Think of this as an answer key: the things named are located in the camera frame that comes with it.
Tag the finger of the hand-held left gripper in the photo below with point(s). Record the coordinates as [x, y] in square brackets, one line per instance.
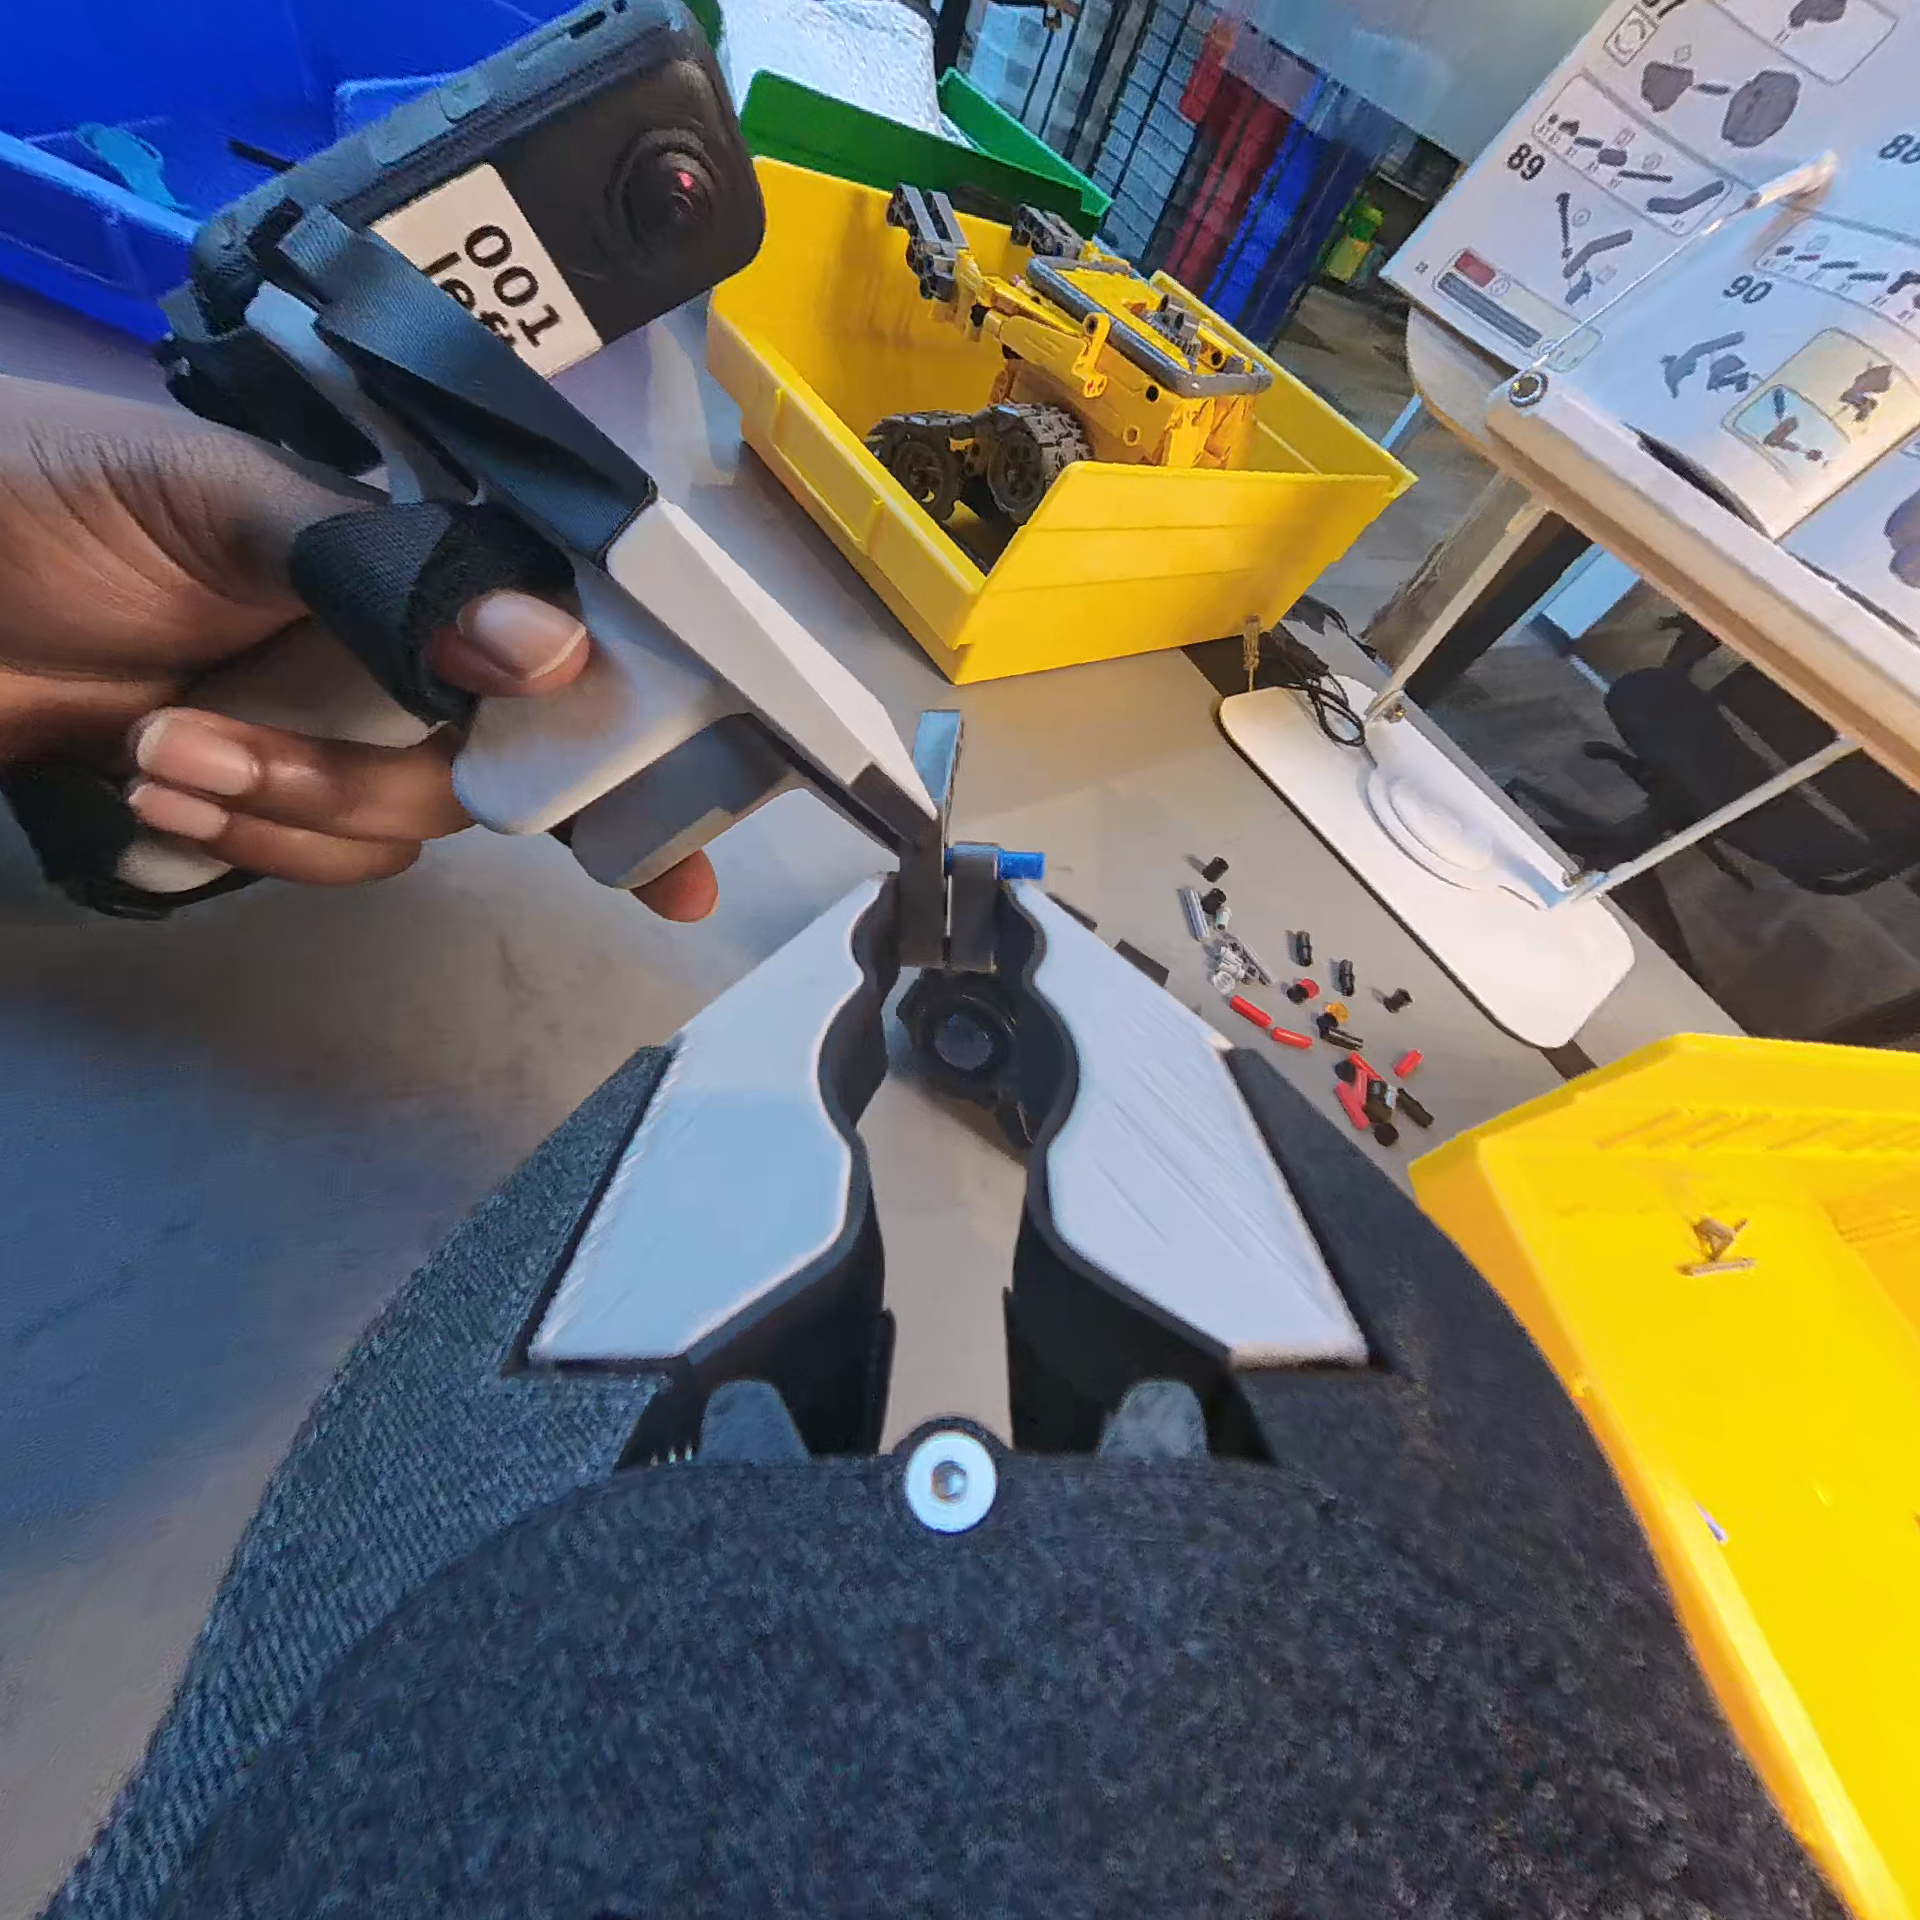
[750, 645]

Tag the grey desk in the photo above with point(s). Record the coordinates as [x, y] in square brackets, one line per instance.
[303, 1077]

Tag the yellow toy robot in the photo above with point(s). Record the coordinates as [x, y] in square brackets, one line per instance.
[1078, 360]

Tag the green storage bin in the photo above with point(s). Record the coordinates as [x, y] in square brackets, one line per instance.
[870, 142]

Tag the grey toy robot head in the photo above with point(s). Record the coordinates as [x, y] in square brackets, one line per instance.
[960, 1042]

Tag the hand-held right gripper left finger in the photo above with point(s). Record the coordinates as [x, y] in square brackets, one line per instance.
[719, 1200]

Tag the blue storage bin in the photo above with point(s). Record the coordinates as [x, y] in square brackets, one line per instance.
[91, 192]

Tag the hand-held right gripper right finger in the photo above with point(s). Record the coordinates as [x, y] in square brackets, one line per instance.
[1188, 1200]

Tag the person's left hand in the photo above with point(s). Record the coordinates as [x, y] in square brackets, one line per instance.
[120, 538]

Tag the yellow storage bin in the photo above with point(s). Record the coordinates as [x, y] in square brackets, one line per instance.
[1141, 586]

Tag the blue connector pin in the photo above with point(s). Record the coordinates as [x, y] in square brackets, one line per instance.
[1019, 867]

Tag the bubble wrap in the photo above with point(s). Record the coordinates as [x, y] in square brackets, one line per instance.
[841, 44]

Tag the scattered small building pieces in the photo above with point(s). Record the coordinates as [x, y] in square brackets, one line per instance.
[1322, 1037]

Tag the yellow bin with dividers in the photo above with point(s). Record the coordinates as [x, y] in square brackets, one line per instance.
[1724, 1426]

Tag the grey bent building beam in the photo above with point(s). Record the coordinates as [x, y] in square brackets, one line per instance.
[969, 908]

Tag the rack of coloured bins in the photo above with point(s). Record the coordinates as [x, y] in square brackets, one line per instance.
[1261, 165]

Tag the book stand with wooden tray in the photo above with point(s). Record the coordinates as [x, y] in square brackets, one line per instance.
[1681, 555]

